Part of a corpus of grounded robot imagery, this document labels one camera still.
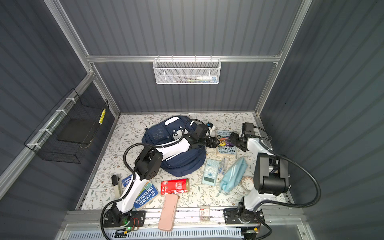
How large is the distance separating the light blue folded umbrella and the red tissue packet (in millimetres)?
198

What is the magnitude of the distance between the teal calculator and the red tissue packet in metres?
0.10

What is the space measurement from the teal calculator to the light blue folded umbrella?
0.16 ft

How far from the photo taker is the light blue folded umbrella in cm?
80

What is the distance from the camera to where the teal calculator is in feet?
2.82

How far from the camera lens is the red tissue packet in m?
0.83
